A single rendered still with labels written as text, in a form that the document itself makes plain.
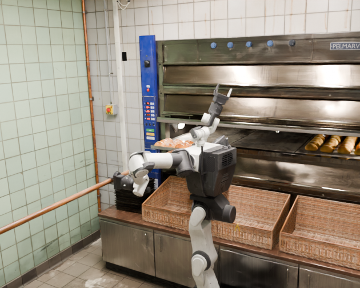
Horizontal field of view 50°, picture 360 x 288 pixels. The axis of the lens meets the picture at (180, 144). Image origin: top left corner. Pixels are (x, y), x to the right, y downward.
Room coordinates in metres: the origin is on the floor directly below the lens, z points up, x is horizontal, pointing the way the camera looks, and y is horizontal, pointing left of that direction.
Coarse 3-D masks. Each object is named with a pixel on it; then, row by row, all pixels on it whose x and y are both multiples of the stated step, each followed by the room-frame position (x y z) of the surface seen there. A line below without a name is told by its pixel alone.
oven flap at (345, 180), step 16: (240, 160) 3.24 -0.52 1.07; (256, 160) 3.17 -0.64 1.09; (240, 176) 3.16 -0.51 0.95; (256, 176) 3.12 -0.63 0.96; (272, 176) 3.06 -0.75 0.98; (288, 176) 3.00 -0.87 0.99; (304, 176) 2.94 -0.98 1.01; (320, 176) 2.89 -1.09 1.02; (336, 176) 2.83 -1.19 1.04; (352, 176) 2.78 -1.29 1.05; (352, 192) 2.72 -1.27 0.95
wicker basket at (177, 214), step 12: (168, 180) 3.50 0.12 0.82; (180, 180) 3.47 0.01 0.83; (156, 192) 3.32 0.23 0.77; (168, 192) 3.49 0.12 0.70; (180, 192) 3.43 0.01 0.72; (144, 204) 3.16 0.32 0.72; (156, 204) 3.32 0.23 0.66; (168, 204) 3.46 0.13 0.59; (180, 204) 3.40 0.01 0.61; (192, 204) 3.35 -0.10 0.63; (144, 216) 3.13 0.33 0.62; (156, 216) 3.20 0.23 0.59; (168, 216) 3.00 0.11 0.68; (180, 216) 2.94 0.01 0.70; (180, 228) 2.94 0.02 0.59
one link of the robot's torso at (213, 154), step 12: (204, 144) 2.43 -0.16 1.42; (216, 144) 2.47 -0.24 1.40; (192, 156) 2.30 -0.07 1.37; (204, 156) 2.29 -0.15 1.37; (216, 156) 2.23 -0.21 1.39; (228, 156) 2.41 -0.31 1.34; (204, 168) 2.29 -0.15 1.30; (216, 168) 2.23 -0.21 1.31; (228, 168) 2.31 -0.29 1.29; (192, 180) 2.34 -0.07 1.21; (204, 180) 2.29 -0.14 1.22; (216, 180) 2.24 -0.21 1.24; (228, 180) 2.35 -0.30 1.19; (192, 192) 2.38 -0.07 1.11; (204, 192) 2.30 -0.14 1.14; (216, 192) 2.28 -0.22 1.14
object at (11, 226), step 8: (168, 152) 3.04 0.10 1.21; (104, 184) 2.33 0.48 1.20; (80, 192) 2.16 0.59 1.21; (88, 192) 2.21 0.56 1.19; (64, 200) 2.05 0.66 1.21; (72, 200) 2.09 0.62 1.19; (48, 208) 1.94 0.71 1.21; (56, 208) 1.99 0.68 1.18; (32, 216) 1.85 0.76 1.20; (8, 224) 1.75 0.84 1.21; (16, 224) 1.76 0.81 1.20; (0, 232) 1.69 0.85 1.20
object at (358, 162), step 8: (240, 152) 3.21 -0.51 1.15; (248, 152) 3.18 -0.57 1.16; (256, 152) 3.14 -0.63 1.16; (264, 152) 3.11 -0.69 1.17; (272, 152) 3.07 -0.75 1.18; (280, 152) 3.06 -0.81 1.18; (288, 152) 3.05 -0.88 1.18; (312, 160) 2.91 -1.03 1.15; (320, 160) 2.88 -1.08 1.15; (328, 160) 2.85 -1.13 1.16; (336, 160) 2.83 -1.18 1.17; (344, 160) 2.80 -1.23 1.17; (352, 160) 2.77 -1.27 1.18
